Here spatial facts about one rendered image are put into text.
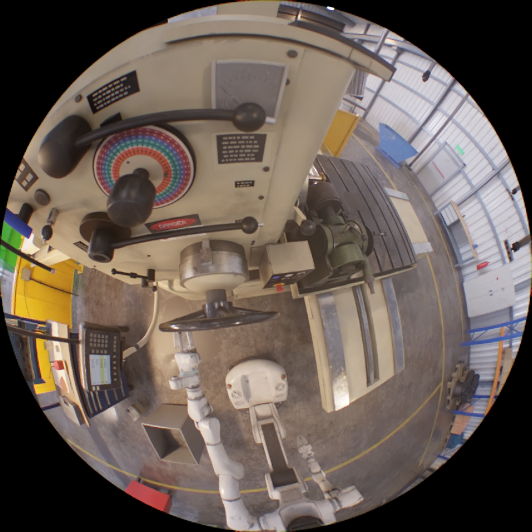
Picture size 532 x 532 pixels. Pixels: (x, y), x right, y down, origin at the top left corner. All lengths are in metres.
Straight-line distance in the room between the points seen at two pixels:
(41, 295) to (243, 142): 2.81
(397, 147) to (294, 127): 6.25
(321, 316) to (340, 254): 0.62
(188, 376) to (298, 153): 0.67
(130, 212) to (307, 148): 0.27
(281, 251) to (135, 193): 0.45
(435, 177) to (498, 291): 4.58
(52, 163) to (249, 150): 0.27
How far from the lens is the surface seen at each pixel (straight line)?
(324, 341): 1.26
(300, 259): 0.55
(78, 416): 1.92
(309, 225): 0.42
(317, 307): 1.23
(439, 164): 7.94
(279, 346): 1.88
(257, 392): 1.68
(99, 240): 0.42
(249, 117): 0.18
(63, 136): 0.25
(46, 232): 0.44
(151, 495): 3.97
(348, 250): 0.72
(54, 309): 2.94
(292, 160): 0.30
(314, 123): 0.27
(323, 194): 0.84
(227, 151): 0.26
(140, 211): 0.22
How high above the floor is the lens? 1.81
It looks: 70 degrees down
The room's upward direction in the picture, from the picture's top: 24 degrees clockwise
